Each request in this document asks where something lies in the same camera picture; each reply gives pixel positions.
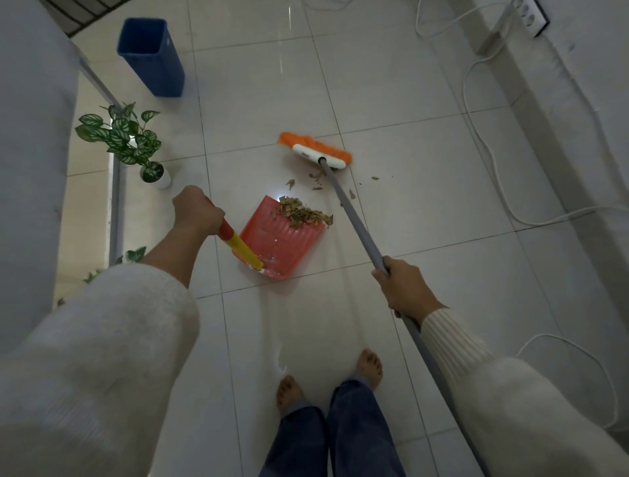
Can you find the person's right hand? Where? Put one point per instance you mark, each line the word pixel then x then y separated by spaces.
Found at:
pixel 408 290

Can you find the person's left hand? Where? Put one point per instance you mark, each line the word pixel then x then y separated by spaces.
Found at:
pixel 196 211

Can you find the person's right fingers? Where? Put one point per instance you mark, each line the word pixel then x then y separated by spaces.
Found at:
pixel 384 277

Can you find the person's left forearm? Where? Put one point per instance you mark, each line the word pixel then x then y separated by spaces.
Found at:
pixel 98 363

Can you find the person's right forearm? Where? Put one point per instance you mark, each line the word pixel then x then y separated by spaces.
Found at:
pixel 511 398

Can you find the pile of dry leaves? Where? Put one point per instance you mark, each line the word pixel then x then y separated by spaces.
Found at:
pixel 302 212

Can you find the person's right leg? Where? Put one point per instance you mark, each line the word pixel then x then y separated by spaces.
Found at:
pixel 363 417

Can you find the person's leg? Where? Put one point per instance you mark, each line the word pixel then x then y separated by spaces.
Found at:
pixel 299 432
pixel 363 417

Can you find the person's left leg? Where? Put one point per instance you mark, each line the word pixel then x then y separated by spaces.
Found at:
pixel 299 432

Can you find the small green plant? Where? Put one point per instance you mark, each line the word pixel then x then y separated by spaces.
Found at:
pixel 128 256

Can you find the green potted plant white pot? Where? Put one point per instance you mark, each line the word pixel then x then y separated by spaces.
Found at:
pixel 128 141

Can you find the blue waste bin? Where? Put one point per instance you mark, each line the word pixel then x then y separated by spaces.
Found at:
pixel 152 55

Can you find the grey metal frame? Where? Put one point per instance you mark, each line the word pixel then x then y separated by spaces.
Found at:
pixel 114 162

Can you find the white wall socket strip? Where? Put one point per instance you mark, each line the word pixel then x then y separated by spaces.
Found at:
pixel 529 14

